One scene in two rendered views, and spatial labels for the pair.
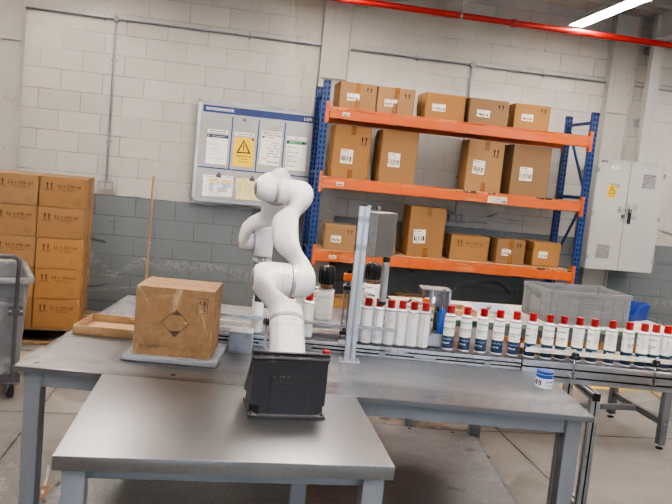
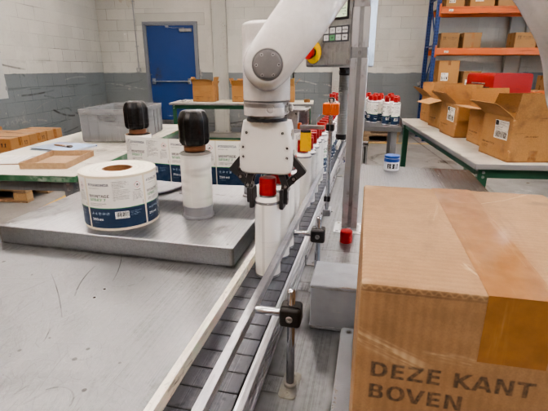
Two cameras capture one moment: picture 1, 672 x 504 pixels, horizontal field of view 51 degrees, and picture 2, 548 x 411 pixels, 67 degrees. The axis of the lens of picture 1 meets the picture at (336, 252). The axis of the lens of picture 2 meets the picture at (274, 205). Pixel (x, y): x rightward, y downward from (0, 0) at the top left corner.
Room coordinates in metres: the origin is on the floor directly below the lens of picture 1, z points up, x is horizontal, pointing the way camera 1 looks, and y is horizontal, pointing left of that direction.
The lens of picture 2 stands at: (2.89, 1.06, 1.28)
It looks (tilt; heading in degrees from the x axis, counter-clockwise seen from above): 18 degrees down; 285
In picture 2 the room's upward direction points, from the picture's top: straight up
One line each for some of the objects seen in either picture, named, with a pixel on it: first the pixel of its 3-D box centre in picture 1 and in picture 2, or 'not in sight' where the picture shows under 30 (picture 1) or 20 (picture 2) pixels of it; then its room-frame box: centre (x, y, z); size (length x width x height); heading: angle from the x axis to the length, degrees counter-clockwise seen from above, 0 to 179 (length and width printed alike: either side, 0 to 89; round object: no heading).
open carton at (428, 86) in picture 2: not in sight; (438, 102); (2.40, -3.38, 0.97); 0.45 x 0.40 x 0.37; 11
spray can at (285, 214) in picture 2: not in sight; (278, 212); (3.10, 0.23, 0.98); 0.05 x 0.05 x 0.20
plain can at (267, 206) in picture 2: (257, 309); (267, 227); (3.10, 0.32, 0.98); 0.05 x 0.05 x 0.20
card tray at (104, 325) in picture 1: (116, 326); not in sight; (3.08, 0.94, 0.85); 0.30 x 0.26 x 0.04; 92
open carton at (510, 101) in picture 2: not in sight; (499, 117); (2.14, -2.08, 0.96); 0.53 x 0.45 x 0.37; 11
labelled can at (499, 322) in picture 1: (498, 332); not in sight; (3.14, -0.77, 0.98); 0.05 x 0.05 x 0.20
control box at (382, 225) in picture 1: (376, 233); (339, 30); (3.03, -0.16, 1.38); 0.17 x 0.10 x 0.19; 147
